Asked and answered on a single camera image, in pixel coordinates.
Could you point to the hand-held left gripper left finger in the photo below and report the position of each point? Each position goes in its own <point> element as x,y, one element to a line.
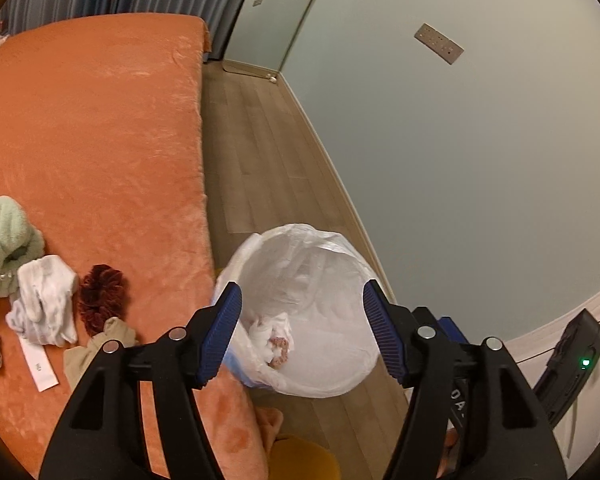
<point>220,332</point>

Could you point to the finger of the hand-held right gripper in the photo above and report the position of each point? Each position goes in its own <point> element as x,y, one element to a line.
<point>452,327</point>

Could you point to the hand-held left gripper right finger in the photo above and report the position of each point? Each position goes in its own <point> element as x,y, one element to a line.
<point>382,340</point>

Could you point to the bin with white plastic bag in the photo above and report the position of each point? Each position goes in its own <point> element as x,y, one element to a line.
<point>330,310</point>

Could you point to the maroon velvet scrunchie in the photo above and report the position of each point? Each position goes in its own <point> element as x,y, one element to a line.
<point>102,292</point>

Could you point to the beige cloth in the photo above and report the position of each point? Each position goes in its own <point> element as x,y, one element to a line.
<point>82,360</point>

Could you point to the white paper tag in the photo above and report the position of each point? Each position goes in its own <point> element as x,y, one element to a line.
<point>40,367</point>

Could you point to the green fluffy cloth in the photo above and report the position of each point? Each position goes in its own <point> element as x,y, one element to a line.
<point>5,230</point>

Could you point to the white cloth with pink trim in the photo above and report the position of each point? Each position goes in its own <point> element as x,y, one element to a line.
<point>270,332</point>

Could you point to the yellow soft object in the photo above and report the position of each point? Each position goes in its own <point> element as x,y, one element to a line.
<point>305,460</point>

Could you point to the orange plush blanket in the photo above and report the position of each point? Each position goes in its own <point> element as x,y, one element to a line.
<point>105,135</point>

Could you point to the small white floor object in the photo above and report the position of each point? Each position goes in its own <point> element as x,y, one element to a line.
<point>271,79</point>

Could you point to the brown wall switch panel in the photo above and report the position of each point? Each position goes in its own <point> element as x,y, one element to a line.
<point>439,43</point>

